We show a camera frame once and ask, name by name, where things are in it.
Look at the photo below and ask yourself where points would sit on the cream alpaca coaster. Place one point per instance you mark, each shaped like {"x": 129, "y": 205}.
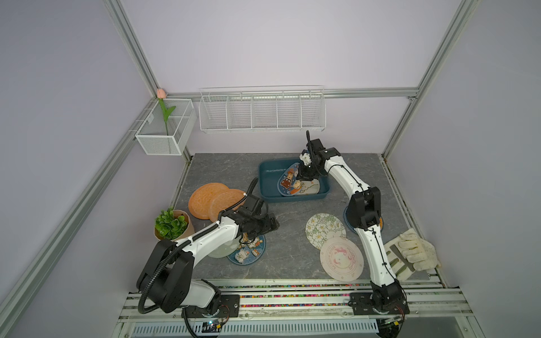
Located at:
{"x": 309, "y": 187}

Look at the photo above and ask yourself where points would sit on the blue orange animals coaster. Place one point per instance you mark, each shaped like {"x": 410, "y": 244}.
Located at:
{"x": 247, "y": 254}

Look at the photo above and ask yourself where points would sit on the small potted green plant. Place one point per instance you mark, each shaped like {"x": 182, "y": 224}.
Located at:
{"x": 173, "y": 224}

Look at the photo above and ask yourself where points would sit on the white green floral coaster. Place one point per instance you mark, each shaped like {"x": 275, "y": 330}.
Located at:
{"x": 322, "y": 227}

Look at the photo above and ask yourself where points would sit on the artificial pink tulip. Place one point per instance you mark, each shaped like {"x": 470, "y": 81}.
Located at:
{"x": 166, "y": 111}

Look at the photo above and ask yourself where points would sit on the blue toast characters coaster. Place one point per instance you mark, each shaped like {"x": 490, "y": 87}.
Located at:
{"x": 288, "y": 184}

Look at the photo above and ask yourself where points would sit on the pale green bunny coaster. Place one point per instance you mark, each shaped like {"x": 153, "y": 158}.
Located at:
{"x": 225, "y": 250}

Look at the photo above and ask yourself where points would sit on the front orange cork coaster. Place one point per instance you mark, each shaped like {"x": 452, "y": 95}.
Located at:
{"x": 224, "y": 200}

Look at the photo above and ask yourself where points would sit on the back orange cork coaster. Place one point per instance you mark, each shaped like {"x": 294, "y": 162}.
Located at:
{"x": 200, "y": 200}

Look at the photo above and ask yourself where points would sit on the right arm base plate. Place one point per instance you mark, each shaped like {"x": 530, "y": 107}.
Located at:
{"x": 366, "y": 303}

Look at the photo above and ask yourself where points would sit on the white green work glove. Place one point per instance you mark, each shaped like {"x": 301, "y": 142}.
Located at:
{"x": 409, "y": 253}

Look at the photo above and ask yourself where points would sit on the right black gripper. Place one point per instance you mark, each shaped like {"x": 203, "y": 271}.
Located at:
{"x": 301, "y": 174}

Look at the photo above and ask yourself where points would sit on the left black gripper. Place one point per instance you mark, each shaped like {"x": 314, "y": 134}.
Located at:
{"x": 267, "y": 227}

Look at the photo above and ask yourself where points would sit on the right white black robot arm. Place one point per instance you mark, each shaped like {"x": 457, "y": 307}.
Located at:
{"x": 362, "y": 195}

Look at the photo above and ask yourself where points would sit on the blue orange cats coaster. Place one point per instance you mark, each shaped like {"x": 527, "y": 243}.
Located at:
{"x": 357, "y": 219}

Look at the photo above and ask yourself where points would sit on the orange cork coaster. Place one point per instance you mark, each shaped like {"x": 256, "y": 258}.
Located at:
{"x": 200, "y": 200}
{"x": 224, "y": 200}

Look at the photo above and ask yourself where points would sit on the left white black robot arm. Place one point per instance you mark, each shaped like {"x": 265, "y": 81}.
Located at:
{"x": 166, "y": 282}

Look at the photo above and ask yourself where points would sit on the teal plastic storage box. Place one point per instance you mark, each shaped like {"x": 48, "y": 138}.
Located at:
{"x": 269, "y": 174}

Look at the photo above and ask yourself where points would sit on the white mesh wall basket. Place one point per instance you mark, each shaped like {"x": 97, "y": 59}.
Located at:
{"x": 152, "y": 137}

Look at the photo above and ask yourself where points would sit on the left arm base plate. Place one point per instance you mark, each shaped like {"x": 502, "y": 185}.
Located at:
{"x": 222, "y": 306}

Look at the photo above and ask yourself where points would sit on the white wire wall rack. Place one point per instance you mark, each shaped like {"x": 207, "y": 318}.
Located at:
{"x": 262, "y": 109}

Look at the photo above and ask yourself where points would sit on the pink white bunny coaster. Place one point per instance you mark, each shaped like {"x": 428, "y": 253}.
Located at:
{"x": 341, "y": 259}

